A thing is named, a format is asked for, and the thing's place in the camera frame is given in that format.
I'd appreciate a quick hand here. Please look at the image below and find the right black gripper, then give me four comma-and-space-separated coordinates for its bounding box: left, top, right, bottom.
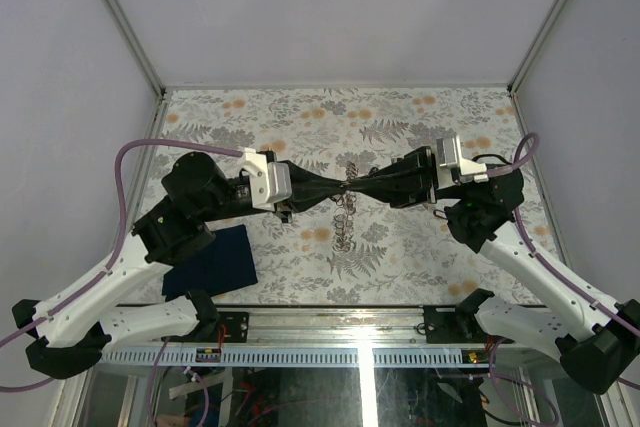
344, 146, 469, 210

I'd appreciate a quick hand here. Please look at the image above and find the silver keyring holder with rings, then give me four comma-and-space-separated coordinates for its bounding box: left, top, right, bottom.
332, 192, 356, 252

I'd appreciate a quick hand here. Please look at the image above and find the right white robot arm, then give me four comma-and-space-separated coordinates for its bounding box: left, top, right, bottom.
346, 147, 639, 394

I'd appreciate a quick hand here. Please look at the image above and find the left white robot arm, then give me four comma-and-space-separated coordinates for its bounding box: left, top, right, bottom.
12, 149, 344, 380

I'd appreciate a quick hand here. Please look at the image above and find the black key with fob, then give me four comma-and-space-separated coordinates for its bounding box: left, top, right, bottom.
433, 209, 447, 220

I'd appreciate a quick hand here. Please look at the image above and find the floral patterned table mat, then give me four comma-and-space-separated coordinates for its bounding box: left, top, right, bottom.
152, 87, 536, 305

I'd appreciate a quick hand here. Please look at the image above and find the dark blue cloth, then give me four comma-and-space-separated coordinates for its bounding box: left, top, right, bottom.
161, 225, 258, 301

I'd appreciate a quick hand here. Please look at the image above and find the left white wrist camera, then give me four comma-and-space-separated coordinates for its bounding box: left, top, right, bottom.
238, 147, 292, 213

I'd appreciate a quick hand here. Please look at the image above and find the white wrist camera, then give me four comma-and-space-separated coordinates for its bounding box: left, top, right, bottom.
238, 147, 292, 213
435, 134, 489, 189

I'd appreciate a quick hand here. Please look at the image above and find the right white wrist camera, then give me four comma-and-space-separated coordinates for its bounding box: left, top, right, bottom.
435, 134, 489, 189

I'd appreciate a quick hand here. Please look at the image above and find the aluminium front rail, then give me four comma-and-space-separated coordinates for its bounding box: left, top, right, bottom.
74, 305, 612, 346

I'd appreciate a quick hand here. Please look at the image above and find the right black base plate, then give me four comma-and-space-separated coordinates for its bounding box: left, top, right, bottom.
422, 306, 501, 344

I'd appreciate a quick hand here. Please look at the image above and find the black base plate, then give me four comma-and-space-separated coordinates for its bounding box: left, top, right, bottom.
213, 311, 250, 345
422, 306, 501, 344

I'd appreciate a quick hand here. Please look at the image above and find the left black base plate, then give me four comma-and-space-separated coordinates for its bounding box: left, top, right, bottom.
213, 311, 250, 345

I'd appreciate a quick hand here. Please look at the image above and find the slotted grey cable duct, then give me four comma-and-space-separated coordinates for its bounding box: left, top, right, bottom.
99, 346, 496, 368

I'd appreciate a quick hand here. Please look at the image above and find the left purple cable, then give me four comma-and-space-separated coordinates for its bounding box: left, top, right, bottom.
0, 139, 246, 427

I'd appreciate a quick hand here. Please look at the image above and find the right aluminium frame post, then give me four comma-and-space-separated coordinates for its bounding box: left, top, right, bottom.
506, 0, 601, 96

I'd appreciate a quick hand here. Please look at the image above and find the aluminium frame post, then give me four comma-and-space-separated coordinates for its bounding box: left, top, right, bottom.
74, 0, 167, 98
506, 0, 601, 96

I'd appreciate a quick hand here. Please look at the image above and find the left aluminium frame post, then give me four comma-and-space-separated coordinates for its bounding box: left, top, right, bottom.
74, 0, 167, 98

